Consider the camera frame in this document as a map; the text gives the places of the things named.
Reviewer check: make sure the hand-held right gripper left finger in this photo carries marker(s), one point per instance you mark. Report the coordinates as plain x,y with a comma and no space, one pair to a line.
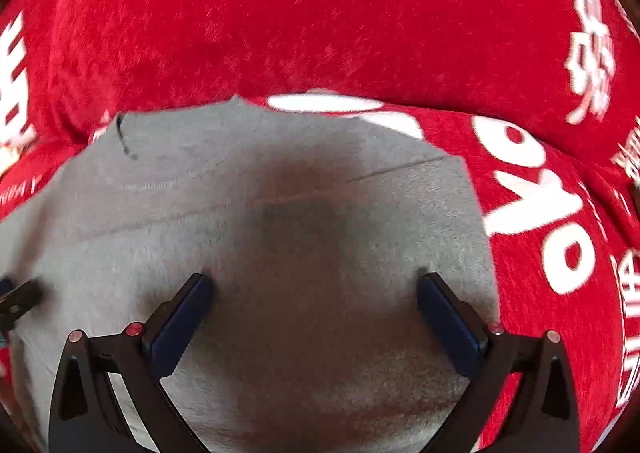
179,328

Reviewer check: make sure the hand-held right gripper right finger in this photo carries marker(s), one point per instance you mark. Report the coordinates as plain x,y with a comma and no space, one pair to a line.
451,330

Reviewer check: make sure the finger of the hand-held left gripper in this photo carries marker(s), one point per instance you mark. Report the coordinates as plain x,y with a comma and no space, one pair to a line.
22,295

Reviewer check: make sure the grey knit garment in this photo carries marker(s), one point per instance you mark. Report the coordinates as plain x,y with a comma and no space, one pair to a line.
300,243

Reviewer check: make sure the cream cloth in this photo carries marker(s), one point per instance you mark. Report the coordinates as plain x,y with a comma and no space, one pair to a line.
6,157

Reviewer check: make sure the red printed sofa cover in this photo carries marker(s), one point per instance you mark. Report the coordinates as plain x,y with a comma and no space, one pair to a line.
300,8

